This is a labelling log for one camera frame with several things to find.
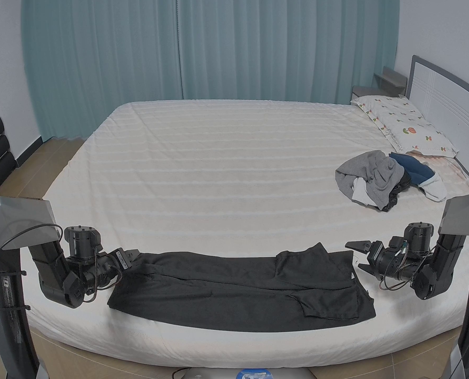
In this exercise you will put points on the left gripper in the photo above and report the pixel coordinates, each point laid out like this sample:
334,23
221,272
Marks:
122,259

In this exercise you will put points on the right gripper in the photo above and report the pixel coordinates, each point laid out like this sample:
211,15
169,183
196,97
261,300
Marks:
388,265

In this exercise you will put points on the black T-shirt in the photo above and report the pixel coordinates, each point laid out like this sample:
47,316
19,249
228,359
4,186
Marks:
238,290

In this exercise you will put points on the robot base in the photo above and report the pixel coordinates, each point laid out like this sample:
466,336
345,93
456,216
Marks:
218,374

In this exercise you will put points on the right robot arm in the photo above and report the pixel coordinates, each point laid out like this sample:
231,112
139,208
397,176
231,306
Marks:
443,259

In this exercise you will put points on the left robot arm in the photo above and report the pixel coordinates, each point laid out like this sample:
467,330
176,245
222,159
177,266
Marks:
9,330

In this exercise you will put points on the pile of clothes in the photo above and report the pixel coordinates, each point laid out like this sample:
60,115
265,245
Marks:
376,176

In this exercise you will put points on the bed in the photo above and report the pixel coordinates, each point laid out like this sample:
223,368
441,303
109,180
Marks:
218,172

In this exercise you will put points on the white printed pillow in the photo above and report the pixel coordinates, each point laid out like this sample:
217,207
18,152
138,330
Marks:
404,124

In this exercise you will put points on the grey bedside table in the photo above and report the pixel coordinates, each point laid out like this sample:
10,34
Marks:
388,80

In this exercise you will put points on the blue-green curtain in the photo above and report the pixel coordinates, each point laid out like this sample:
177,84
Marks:
289,34
100,53

